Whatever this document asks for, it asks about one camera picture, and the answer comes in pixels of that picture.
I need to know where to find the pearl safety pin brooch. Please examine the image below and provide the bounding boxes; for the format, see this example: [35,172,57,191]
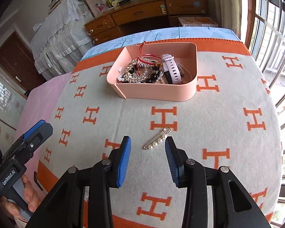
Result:
[143,127,171,150]

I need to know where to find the silver leaf wreath brooch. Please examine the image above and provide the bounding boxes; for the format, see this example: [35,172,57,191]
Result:
[117,58,155,83]

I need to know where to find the long white pearl necklace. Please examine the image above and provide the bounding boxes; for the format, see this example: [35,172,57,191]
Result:
[156,62,194,84]

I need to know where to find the black bead bracelet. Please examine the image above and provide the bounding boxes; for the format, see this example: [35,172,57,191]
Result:
[126,65,161,84]

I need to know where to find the pink smart watch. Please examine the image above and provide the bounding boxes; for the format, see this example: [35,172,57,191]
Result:
[161,54,182,84]

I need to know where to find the red string bracelet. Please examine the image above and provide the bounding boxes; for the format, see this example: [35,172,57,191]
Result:
[135,41,162,68]

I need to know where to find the left hand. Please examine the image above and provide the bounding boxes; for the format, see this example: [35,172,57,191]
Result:
[0,174,41,223]

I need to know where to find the orange grey H blanket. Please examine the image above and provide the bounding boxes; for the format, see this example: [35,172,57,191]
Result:
[37,38,282,227]

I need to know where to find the brown wooden door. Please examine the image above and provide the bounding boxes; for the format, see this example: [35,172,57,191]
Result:
[0,32,46,92]

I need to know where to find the white lace covered furniture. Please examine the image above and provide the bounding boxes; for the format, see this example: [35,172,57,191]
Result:
[30,0,93,80]

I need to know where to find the pink rectangular tray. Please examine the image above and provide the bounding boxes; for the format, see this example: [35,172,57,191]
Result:
[106,42,198,101]

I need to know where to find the light blue patterned sheet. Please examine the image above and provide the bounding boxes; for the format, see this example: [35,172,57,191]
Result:
[81,27,239,60]

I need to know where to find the stack of books by desk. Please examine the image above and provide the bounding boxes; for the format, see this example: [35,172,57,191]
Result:
[178,17,218,27]

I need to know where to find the wooden desk with drawers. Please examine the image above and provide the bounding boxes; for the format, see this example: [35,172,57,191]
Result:
[85,0,208,45]

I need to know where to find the beige curtain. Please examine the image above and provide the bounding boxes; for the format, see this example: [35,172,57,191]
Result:
[208,0,242,37]

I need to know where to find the metal window grille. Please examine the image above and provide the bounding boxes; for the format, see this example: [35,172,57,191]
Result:
[246,0,285,227]

